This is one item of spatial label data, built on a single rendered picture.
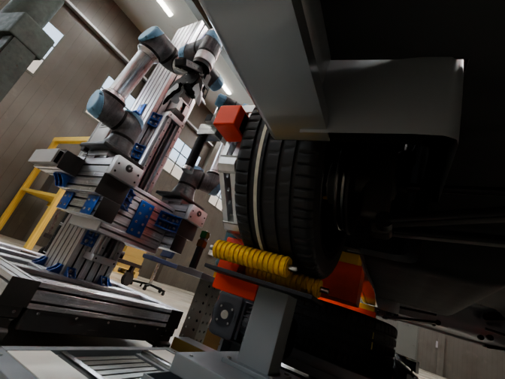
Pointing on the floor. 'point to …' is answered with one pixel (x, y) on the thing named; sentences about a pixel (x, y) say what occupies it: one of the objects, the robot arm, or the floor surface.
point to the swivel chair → (157, 268)
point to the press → (23, 37)
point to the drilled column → (200, 311)
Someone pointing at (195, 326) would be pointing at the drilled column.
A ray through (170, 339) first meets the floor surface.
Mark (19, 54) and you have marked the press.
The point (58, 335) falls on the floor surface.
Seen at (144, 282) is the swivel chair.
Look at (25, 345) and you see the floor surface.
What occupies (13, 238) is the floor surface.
